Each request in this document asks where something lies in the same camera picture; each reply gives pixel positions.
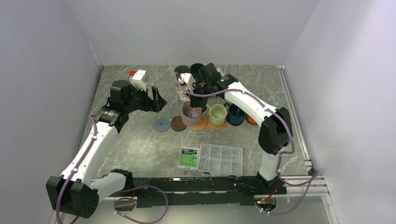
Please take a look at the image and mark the purple cable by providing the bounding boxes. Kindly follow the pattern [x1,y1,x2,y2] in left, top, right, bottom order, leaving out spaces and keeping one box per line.
[174,71,319,217]
[55,115,169,224]

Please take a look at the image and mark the grey mug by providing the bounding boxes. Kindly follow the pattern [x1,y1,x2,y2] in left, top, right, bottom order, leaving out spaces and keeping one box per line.
[174,65,191,74]

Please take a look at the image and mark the navy blue mug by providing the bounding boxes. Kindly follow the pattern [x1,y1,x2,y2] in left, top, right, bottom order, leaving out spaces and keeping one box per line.
[224,103,246,126]

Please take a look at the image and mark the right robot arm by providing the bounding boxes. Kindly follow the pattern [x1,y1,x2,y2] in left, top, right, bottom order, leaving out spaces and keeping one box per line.
[188,63,293,194]

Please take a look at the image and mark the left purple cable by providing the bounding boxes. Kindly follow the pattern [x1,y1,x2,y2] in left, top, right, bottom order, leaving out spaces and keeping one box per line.
[55,115,169,224]

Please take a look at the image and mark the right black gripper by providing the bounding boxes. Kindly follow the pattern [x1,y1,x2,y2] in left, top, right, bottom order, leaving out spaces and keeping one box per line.
[186,82,212,107]

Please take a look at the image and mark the cream mug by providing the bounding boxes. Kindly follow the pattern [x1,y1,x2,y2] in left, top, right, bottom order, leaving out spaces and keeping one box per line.
[209,104,227,126]

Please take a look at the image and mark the lilac mug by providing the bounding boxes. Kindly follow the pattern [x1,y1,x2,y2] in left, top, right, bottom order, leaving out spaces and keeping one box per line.
[181,102,203,126]

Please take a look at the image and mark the aluminium frame rail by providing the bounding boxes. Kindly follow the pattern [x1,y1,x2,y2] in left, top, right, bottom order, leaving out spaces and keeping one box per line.
[49,176,333,224]

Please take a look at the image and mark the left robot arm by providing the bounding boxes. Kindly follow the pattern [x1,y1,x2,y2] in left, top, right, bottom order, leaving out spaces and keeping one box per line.
[46,80,167,223]

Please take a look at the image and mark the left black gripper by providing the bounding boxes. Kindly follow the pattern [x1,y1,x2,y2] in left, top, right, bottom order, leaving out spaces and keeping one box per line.
[124,83,166,113]

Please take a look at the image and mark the green label small box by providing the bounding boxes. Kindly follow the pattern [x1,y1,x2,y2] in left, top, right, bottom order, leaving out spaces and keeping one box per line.
[178,146,200,170]

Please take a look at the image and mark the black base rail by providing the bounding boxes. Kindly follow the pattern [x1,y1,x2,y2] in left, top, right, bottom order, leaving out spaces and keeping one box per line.
[111,176,287,208]

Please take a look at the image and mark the orange mug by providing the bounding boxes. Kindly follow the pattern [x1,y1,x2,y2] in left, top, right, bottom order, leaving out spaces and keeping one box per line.
[245,114,257,125]

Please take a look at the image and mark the clear plastic screw organizer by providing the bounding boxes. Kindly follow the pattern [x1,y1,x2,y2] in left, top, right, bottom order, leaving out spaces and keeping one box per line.
[197,143,243,176]

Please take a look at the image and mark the right side aluminium rail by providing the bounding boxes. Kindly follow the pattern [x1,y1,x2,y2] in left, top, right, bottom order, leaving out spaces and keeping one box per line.
[276,65,316,176]

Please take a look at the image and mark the dark wood coaster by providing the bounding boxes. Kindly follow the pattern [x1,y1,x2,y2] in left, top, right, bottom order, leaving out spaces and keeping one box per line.
[170,116,187,132]

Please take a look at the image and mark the floral tray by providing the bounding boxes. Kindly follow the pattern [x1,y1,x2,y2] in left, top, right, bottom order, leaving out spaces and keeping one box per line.
[176,66,224,103]

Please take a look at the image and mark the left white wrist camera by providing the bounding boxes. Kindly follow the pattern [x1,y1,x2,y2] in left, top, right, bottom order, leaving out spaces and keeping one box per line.
[127,70,148,91]

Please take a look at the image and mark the dark green mug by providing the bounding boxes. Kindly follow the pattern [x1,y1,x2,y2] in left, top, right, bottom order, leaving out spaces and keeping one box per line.
[190,63,204,79]

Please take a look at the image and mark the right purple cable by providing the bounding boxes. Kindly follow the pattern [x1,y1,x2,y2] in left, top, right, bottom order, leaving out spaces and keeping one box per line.
[174,71,319,217]

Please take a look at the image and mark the blue smiley coaster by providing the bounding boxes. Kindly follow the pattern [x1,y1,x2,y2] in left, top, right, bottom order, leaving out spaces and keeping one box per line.
[153,117,170,132]

